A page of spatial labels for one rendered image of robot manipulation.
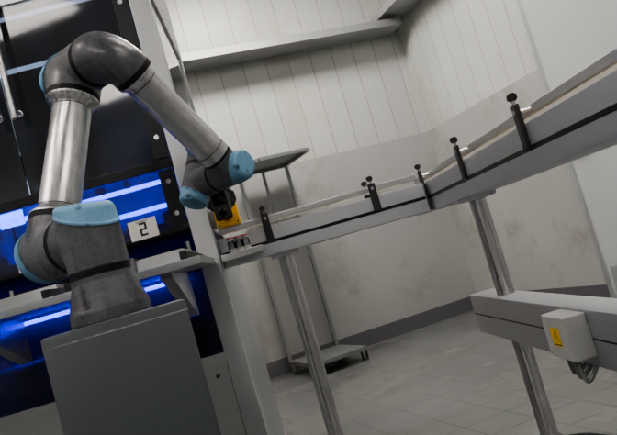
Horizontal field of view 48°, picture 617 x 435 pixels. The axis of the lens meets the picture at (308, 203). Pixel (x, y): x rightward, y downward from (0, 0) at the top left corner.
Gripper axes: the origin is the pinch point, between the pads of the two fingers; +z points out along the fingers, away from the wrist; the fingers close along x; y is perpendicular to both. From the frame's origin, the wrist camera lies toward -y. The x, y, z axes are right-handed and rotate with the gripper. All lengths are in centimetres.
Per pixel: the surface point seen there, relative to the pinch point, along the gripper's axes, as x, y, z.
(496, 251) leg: -71, -34, 2
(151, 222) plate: 22.3, 5.7, 2.9
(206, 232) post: 7.3, -1.0, 6.1
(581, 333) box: -65, -73, -42
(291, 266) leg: -15.0, -10.0, 26.5
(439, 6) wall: -191, 270, 236
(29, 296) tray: 53, -17, -15
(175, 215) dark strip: 14.6, 5.9, 2.9
